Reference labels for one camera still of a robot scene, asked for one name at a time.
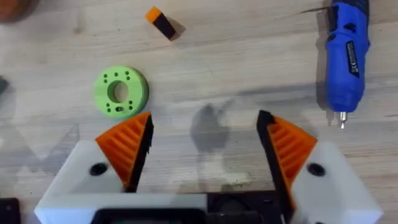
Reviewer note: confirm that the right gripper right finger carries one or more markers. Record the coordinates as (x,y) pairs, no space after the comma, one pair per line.
(298,155)

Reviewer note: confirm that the orange ribbed wedge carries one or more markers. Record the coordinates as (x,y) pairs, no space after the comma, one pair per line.
(161,22)

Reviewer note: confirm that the blue electric screwdriver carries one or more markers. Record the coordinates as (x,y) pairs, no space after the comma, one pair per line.
(346,59)

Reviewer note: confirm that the green disc with holes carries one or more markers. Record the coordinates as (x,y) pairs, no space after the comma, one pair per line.
(121,91)

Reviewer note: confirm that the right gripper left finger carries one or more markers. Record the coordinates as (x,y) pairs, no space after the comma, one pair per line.
(118,149)

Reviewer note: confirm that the brown round tub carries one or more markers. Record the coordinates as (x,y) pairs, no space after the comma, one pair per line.
(14,9)

